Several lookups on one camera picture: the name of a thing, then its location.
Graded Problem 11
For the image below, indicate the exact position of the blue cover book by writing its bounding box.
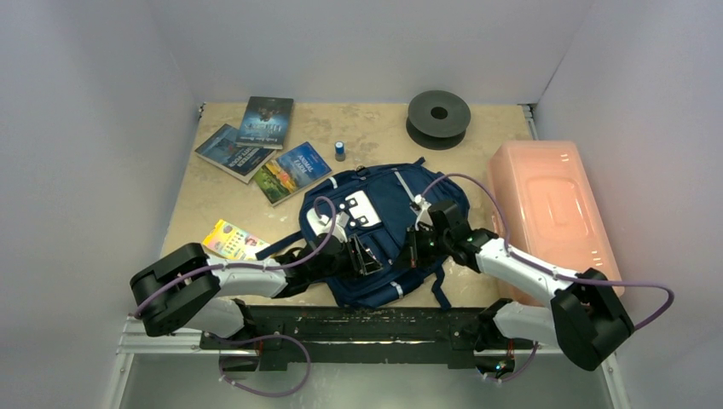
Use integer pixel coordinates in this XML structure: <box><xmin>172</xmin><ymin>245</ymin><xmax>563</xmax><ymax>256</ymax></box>
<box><xmin>194</xmin><ymin>124</ymin><xmax>275</xmax><ymax>184</ymax></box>

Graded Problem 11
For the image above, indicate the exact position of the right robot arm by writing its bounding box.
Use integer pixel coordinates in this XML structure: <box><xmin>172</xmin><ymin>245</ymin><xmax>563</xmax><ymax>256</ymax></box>
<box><xmin>396</xmin><ymin>196</ymin><xmax>635</xmax><ymax>371</ymax></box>

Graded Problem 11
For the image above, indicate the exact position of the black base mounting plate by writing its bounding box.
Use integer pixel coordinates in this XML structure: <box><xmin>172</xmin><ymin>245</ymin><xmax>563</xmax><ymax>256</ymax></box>
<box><xmin>200</xmin><ymin>306</ymin><xmax>533</xmax><ymax>371</ymax></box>

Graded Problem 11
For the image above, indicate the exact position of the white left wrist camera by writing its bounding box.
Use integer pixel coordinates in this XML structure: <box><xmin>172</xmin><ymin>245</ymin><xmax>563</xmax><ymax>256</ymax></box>
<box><xmin>320</xmin><ymin>212</ymin><xmax>350</xmax><ymax>243</ymax></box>

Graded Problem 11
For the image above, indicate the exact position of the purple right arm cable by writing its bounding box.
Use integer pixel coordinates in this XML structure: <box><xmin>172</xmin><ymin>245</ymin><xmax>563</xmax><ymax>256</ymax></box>
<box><xmin>420</xmin><ymin>172</ymin><xmax>675</xmax><ymax>333</ymax></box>

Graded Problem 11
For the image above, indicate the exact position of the animal farm book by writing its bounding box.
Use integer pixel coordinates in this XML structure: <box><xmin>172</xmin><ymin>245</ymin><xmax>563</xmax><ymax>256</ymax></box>
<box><xmin>252</xmin><ymin>141</ymin><xmax>332</xmax><ymax>206</ymax></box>

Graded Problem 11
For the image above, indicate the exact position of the aluminium frame rail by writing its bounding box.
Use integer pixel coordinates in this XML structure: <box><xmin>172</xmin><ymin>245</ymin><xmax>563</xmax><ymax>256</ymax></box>
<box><xmin>101</xmin><ymin>317</ymin><xmax>632</xmax><ymax>408</ymax></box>

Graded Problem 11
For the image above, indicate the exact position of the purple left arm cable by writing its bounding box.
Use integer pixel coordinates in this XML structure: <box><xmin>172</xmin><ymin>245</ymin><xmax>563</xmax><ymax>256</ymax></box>
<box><xmin>132</xmin><ymin>195</ymin><xmax>338</xmax><ymax>320</ymax></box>

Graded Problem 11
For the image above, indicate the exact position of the navy blue student backpack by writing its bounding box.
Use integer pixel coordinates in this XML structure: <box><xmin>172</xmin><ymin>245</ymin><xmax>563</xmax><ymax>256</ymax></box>
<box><xmin>256</xmin><ymin>158</ymin><xmax>470</xmax><ymax>310</ymax></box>

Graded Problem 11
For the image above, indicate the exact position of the translucent orange plastic box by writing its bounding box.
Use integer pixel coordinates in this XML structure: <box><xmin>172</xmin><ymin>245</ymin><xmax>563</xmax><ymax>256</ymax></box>
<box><xmin>486</xmin><ymin>141</ymin><xmax>621</xmax><ymax>280</ymax></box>

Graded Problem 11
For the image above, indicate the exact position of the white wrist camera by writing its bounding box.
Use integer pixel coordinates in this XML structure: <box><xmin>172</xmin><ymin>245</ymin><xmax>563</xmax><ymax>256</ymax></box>
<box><xmin>320</xmin><ymin>212</ymin><xmax>350</xmax><ymax>243</ymax></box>
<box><xmin>410</xmin><ymin>194</ymin><xmax>432</xmax><ymax>230</ymax></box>

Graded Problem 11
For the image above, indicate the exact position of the dark grey filament spool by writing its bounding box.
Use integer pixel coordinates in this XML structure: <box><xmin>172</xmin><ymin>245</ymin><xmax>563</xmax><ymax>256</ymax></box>
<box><xmin>406</xmin><ymin>90</ymin><xmax>471</xmax><ymax>150</ymax></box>

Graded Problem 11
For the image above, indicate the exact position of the colourful crayon box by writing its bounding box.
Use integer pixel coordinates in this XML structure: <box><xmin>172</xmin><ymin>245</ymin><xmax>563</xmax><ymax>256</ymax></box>
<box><xmin>201</xmin><ymin>219</ymin><xmax>269</xmax><ymax>261</ymax></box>

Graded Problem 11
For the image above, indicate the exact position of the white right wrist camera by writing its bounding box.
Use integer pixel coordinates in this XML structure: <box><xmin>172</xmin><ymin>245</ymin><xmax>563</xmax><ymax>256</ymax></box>
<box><xmin>410</xmin><ymin>194</ymin><xmax>432</xmax><ymax>230</ymax></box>

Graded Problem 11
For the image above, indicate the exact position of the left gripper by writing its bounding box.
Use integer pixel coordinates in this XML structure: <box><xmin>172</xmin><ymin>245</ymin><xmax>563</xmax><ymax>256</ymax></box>
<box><xmin>309</xmin><ymin>233</ymin><xmax>381</xmax><ymax>282</ymax></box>

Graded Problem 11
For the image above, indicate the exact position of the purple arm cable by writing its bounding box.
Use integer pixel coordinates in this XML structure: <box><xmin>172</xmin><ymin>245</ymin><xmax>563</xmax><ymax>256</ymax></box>
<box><xmin>420</xmin><ymin>172</ymin><xmax>675</xmax><ymax>333</ymax></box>
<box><xmin>132</xmin><ymin>195</ymin><xmax>338</xmax><ymax>320</ymax></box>

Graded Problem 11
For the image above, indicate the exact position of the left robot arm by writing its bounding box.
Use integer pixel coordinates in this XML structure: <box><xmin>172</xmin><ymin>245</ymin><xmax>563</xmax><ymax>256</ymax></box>
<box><xmin>130</xmin><ymin>233</ymin><xmax>385</xmax><ymax>349</ymax></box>

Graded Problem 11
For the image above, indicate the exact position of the dark cover book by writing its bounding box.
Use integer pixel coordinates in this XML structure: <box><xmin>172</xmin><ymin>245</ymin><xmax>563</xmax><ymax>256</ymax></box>
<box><xmin>235</xmin><ymin>96</ymin><xmax>294</xmax><ymax>150</ymax></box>

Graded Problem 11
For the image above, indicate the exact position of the small blue capped bottle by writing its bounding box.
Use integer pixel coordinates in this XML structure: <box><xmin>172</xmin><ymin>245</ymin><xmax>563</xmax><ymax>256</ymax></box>
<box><xmin>334</xmin><ymin>141</ymin><xmax>346</xmax><ymax>162</ymax></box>

